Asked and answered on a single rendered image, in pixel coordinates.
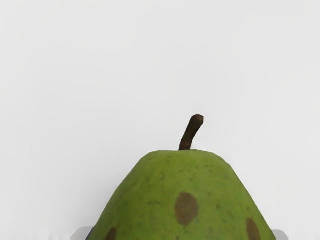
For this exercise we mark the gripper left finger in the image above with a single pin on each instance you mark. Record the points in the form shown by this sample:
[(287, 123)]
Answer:
[(81, 234)]

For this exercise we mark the green pear with brown spots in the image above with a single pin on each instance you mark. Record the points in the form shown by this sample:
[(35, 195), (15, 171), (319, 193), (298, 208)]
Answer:
[(160, 195)]

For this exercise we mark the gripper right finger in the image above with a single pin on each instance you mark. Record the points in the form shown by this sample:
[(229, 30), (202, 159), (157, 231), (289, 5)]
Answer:
[(280, 235)]

